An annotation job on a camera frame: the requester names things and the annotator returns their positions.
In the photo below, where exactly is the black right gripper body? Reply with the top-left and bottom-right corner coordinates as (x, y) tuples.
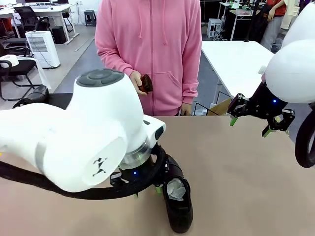
(247, 82), (288, 121)

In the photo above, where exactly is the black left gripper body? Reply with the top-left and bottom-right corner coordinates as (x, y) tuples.
(110, 158), (156, 188)

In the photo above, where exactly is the black suede shoe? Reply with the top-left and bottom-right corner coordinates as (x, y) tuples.
(162, 154), (194, 234)

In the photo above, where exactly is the brown shoe brush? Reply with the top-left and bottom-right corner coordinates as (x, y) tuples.
(139, 73), (154, 94)

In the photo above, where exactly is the person's left forearm pink sleeve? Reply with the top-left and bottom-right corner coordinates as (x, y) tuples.
(182, 73), (199, 105)

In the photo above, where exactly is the person's right forearm pink sleeve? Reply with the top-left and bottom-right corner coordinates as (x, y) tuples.
(95, 46), (135, 78)

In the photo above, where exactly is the black shoe stand low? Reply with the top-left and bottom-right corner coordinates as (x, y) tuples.
(48, 92), (75, 111)

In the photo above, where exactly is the person's left hand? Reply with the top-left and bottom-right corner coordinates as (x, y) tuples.
(181, 102), (192, 116)

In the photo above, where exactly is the person's right hand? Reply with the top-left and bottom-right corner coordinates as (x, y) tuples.
(129, 70), (146, 95)

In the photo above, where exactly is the brown cardboard box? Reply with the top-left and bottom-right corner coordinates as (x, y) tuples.
(208, 98), (232, 116)

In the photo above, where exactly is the white table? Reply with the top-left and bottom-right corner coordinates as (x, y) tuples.
(201, 40), (275, 99)

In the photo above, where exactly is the gray plastic bin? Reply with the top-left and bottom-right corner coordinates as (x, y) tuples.
(270, 38), (284, 52)

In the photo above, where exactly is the white computer case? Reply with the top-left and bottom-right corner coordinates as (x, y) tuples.
(208, 18), (223, 40)

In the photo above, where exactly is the mannequin with red top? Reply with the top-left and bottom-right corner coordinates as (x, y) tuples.
(260, 0), (288, 50)

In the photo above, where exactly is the cream hanging garment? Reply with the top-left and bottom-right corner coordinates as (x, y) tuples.
(280, 0), (300, 30)

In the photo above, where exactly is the person in pink hoodie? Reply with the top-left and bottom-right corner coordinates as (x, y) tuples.
(94, 0), (203, 117)

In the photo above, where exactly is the white cloth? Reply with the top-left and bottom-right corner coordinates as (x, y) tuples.
(31, 57), (52, 90)

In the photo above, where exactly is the white air purifier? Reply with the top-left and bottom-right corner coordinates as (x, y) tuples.
(25, 30), (61, 69)

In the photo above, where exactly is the black armrest chair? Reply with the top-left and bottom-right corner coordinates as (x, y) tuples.
(0, 59), (44, 101)

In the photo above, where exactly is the black computer tower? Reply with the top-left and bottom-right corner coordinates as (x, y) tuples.
(51, 26), (67, 45)

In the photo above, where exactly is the dark stool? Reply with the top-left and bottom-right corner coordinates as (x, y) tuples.
(84, 9), (97, 27)

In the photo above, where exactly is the white round object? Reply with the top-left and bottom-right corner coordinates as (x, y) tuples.
(0, 54), (20, 68)

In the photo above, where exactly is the white office desk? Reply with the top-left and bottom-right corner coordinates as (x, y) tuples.
(0, 3), (79, 45)

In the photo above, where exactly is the black mesh office chair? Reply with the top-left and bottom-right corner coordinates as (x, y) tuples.
(13, 6), (51, 34)

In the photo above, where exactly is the right arm black cable sleeve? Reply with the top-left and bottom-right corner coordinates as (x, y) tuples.
(294, 103), (315, 169)

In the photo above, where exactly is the arm black cable sleeve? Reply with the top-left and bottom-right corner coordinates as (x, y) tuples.
(0, 85), (170, 200)
(294, 103), (315, 169)

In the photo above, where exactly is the black cart white frame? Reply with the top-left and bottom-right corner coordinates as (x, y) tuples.
(219, 2), (261, 41)

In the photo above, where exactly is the left arm black cable sleeve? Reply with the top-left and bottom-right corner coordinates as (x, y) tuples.
(0, 85), (170, 200)

